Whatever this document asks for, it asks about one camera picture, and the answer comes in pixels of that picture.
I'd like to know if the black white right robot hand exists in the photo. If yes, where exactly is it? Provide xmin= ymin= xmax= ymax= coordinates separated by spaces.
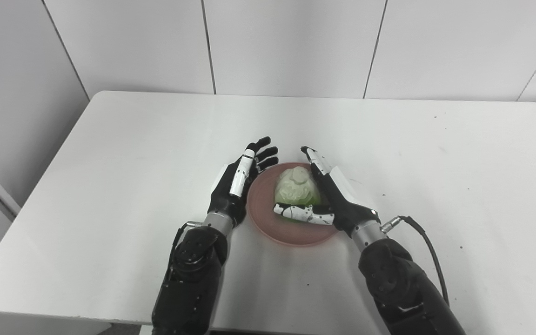
xmin=273 ymin=146 xmax=382 ymax=239

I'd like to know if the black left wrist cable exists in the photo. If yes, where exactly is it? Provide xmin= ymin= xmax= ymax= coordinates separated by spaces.
xmin=167 ymin=220 xmax=204 ymax=280

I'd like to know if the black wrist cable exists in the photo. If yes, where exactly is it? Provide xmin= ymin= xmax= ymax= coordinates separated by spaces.
xmin=167 ymin=220 xmax=204 ymax=280
xmin=380 ymin=215 xmax=450 ymax=308

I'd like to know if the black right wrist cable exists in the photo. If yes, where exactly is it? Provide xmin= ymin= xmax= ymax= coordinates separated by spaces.
xmin=380 ymin=215 xmax=450 ymax=308

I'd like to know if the pink round plate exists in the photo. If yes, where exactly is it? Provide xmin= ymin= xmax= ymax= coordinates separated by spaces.
xmin=246 ymin=162 xmax=341 ymax=247

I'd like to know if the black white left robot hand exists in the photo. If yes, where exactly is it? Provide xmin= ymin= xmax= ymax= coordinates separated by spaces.
xmin=208 ymin=136 xmax=279 ymax=229

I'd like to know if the green white toy cabbage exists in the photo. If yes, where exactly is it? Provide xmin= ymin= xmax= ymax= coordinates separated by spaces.
xmin=273 ymin=166 xmax=324 ymax=208

